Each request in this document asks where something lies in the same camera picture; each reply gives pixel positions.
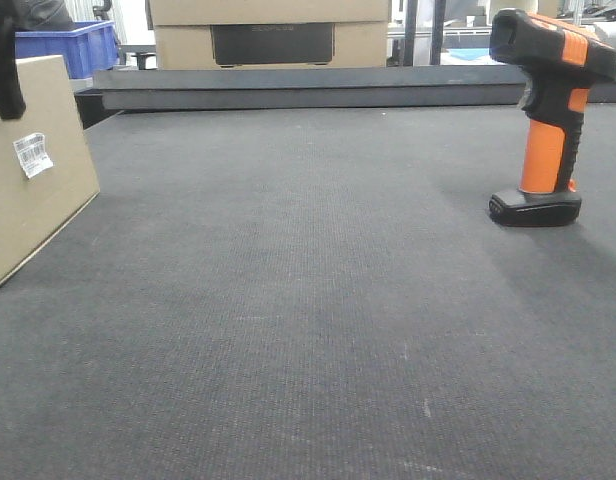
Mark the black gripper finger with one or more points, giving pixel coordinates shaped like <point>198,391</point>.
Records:
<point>12,104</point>

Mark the small brown cardboard package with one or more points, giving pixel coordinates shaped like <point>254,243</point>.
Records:
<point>47,175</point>

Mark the orange black barcode scanner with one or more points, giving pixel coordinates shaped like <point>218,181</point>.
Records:
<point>562,62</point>

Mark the large cardboard box black print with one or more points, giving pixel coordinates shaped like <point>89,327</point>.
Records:
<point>251,34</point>

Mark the black bag in bin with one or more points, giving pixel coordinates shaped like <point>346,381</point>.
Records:
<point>43,15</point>

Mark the white barcode label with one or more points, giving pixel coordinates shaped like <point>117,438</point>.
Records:
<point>32,154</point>

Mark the blue bin behind table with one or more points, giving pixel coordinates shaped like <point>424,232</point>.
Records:
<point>89,48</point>

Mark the black vertical post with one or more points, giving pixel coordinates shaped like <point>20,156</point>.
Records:
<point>410,31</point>

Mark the dark grey table rail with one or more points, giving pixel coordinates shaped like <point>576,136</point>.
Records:
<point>395,87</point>

